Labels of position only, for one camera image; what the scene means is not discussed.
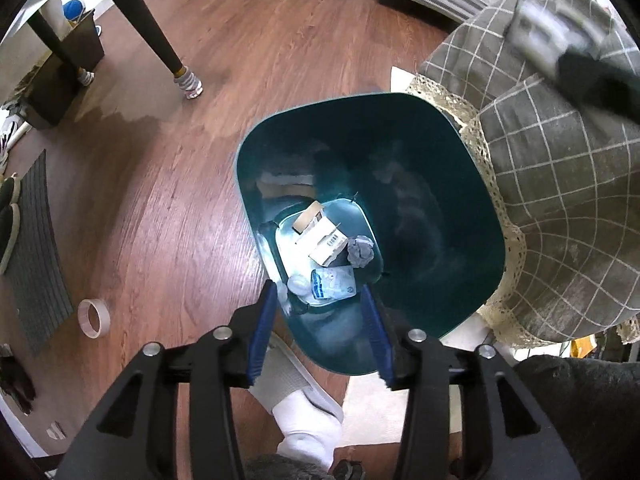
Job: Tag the white slipper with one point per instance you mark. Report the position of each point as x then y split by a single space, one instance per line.
290 370

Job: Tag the white packaging box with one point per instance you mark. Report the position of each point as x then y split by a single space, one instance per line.
322 237

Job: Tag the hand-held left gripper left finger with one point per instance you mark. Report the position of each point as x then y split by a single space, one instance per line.
260 330

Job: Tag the dark wooden table leg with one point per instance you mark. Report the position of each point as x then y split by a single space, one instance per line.
145 25
60 45

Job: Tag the white paper ball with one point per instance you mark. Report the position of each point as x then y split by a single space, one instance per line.
361 251

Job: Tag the grey checked tablecloth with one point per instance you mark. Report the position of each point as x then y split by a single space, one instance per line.
550 185

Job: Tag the dark green trash bin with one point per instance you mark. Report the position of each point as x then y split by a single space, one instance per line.
425 185

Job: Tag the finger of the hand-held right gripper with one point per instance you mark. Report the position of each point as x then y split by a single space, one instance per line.
595 77

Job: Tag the dark brown storage bin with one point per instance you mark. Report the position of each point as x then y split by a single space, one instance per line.
55 90

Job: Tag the dark green slipper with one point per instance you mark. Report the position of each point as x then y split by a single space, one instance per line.
7 235
7 190

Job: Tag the dark cloth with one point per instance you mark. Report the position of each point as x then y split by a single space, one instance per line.
15 375

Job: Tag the blue wet wipes packet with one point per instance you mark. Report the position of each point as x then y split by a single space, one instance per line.
332 284

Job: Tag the white sneakers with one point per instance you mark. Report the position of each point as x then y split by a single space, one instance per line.
7 130

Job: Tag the cream floor mat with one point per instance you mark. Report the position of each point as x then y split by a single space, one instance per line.
375 410

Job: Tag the white plastic cup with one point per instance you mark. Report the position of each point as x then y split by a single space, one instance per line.
298 285

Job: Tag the blue ball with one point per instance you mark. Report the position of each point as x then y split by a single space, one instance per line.
74 10

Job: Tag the grey ribbed floor mat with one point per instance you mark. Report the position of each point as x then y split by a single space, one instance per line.
37 260

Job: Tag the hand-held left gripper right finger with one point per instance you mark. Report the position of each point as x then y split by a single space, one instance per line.
377 340

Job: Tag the white tape roll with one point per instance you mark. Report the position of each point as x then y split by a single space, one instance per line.
86 321

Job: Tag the person's white socked foot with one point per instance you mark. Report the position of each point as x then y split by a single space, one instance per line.
305 425

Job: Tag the grey fleece trousers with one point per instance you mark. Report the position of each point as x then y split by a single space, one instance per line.
575 410

